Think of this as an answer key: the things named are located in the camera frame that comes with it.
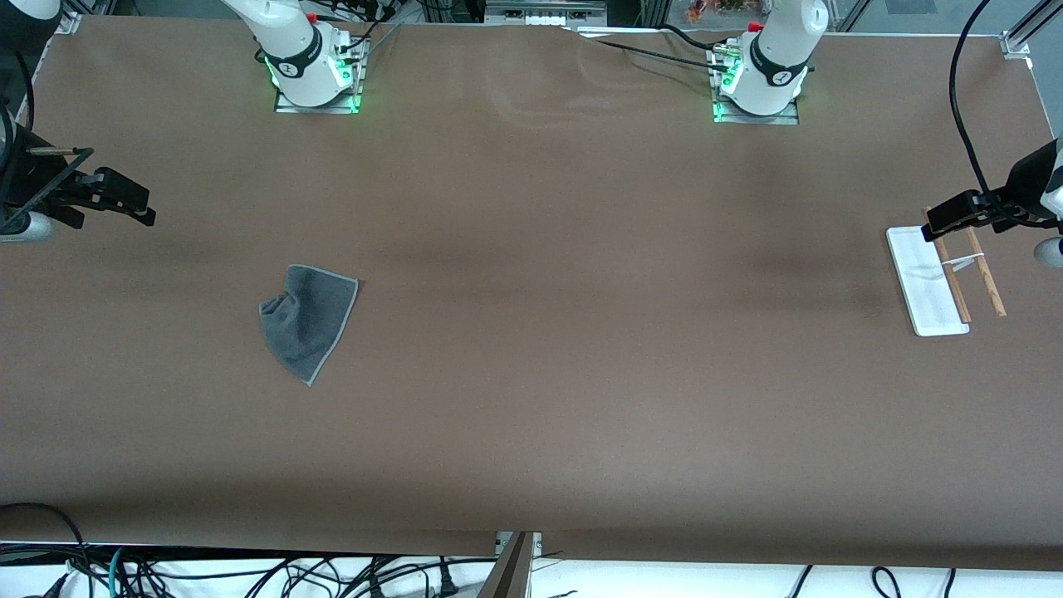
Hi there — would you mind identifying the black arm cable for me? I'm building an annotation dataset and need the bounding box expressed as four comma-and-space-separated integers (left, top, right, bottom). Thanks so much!
0, 50, 34, 233
949, 0, 1063, 229

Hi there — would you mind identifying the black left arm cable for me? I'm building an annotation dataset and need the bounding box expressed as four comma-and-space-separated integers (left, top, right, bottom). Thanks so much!
949, 0, 1063, 229

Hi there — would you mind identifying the brown table cover sheet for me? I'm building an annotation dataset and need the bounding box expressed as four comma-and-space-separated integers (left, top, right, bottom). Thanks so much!
0, 15, 1063, 572

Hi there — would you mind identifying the orange background item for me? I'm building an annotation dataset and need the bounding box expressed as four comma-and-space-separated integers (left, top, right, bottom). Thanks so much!
685, 0, 765, 22

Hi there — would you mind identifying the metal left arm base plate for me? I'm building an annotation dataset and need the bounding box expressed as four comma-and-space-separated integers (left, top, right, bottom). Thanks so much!
713, 42, 800, 125

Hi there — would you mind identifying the grey and pink towel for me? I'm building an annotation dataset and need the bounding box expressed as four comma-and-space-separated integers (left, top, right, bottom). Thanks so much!
258, 264, 360, 388

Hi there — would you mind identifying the black cable tangle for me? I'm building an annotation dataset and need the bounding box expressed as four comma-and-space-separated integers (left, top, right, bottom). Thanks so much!
125, 552, 433, 598

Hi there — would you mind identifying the white power strip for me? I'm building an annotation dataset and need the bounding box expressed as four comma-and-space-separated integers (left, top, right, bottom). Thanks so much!
486, 0, 607, 26

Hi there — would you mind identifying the black looped floor cable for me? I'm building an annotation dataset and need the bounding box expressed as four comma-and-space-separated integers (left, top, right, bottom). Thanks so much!
0, 502, 92, 598

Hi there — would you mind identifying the white rack with wooden bars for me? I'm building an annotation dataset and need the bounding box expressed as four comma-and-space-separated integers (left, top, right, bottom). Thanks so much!
885, 199, 1008, 338

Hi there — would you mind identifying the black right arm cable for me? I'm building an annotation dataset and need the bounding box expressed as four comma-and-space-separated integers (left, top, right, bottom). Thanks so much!
0, 50, 34, 233

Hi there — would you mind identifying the brown wooden table leg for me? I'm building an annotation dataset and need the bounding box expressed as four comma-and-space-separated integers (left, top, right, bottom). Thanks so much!
478, 532, 534, 598

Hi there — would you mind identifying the black base power cable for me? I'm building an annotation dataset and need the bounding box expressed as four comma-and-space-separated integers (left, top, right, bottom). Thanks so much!
660, 23, 727, 52
573, 32, 732, 71

